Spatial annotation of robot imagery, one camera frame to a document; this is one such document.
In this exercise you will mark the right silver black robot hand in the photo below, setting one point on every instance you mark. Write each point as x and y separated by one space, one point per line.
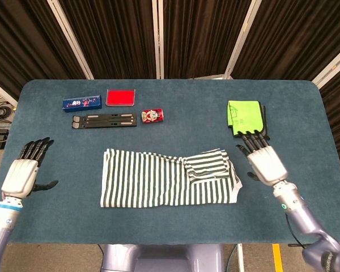
267 165

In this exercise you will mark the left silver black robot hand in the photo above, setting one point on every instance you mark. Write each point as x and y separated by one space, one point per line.
20 177

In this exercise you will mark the green white striped t-shirt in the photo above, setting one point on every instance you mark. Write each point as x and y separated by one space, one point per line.
136 181

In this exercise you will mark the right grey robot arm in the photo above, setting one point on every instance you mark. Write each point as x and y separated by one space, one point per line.
300 215

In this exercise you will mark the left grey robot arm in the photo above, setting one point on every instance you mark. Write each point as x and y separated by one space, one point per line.
1 226

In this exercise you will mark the black folding stand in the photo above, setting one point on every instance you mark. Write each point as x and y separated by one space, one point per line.
102 120

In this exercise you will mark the green grey microfiber cloth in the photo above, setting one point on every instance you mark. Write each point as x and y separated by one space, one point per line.
245 116

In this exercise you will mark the blue table cover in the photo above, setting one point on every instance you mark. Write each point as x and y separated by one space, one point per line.
59 221

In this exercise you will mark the blue printed cardboard box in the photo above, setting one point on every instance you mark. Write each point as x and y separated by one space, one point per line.
82 103

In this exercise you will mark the red cartoon drink can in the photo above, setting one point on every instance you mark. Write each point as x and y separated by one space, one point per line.
152 116

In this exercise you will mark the red rectangular tray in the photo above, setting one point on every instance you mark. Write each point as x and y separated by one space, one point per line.
120 97

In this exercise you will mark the dark brown curtain panel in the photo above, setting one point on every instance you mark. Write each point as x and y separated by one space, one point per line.
116 37
294 34
198 37
22 37

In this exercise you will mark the grey robot torso base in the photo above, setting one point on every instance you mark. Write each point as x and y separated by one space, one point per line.
158 258

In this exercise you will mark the white partition post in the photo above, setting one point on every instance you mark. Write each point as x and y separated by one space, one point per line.
158 42
242 37
3 92
72 42
333 68

